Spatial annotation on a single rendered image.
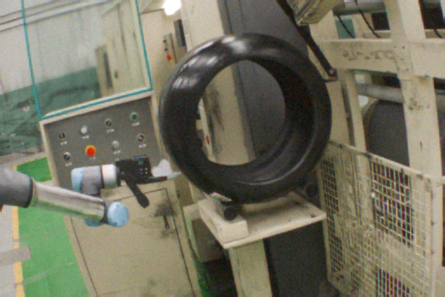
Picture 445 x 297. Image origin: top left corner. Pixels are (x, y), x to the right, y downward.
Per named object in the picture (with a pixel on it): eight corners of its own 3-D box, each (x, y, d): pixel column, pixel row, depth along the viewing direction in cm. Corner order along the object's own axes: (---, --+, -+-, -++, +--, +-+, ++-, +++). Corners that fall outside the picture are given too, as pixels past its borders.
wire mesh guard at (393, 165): (327, 280, 227) (309, 133, 213) (330, 279, 228) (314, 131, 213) (426, 367, 141) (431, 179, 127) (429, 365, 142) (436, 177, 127)
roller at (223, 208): (215, 185, 201) (209, 195, 202) (204, 180, 200) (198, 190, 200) (240, 210, 168) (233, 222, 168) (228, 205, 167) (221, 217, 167)
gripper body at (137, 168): (151, 158, 166) (114, 162, 163) (154, 185, 167) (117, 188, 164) (149, 154, 173) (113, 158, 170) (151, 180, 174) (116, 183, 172)
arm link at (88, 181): (75, 192, 168) (71, 167, 167) (104, 188, 171) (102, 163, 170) (73, 195, 161) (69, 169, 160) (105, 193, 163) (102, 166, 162)
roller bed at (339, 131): (302, 153, 224) (289, 83, 218) (331, 144, 227) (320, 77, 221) (320, 161, 205) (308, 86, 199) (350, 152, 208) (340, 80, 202)
